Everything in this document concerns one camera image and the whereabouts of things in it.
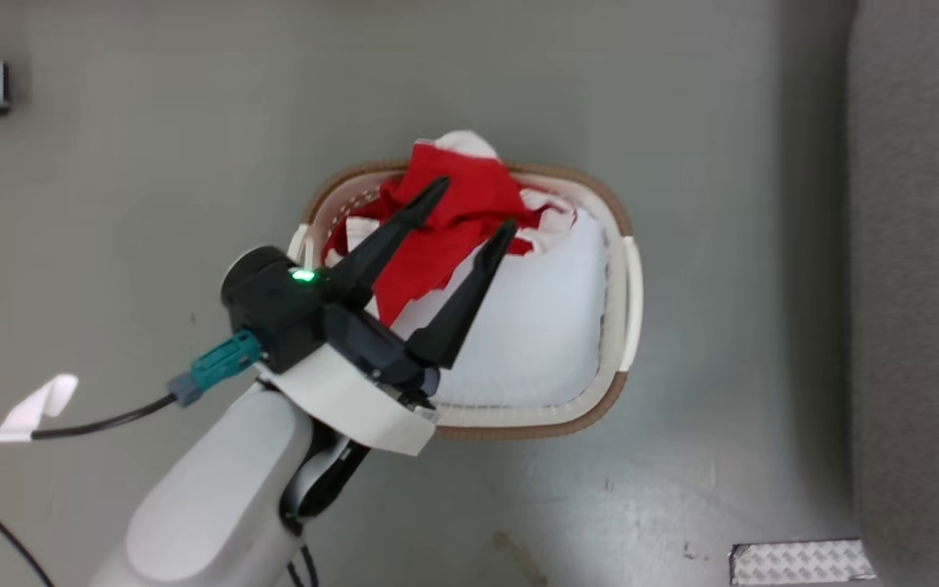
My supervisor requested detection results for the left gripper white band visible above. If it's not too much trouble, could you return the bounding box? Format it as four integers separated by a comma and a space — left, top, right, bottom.
256, 176, 518, 457

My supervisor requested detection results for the red clothing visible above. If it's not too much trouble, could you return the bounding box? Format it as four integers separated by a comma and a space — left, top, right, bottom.
323, 142, 550, 328

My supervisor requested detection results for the white clothing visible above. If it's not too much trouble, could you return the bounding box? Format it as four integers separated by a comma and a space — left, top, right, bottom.
324, 130, 610, 409

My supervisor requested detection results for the white laundry basket brown rim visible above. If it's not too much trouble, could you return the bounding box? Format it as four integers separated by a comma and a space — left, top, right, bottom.
286, 160, 645, 442

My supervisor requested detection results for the white tape tag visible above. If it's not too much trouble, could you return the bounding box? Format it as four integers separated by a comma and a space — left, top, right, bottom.
0, 374, 79, 444

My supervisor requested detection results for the metal checker plate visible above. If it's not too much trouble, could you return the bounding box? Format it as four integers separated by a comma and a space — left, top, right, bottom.
729, 538, 878, 587

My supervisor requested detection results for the grey sofa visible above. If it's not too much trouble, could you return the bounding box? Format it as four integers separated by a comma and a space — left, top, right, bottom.
846, 0, 939, 587

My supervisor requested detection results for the black cable with teal connector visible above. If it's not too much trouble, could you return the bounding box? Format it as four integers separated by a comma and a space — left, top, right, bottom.
0, 329, 265, 443

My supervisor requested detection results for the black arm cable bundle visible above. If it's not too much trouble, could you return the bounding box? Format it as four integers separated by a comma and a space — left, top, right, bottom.
277, 420, 374, 587

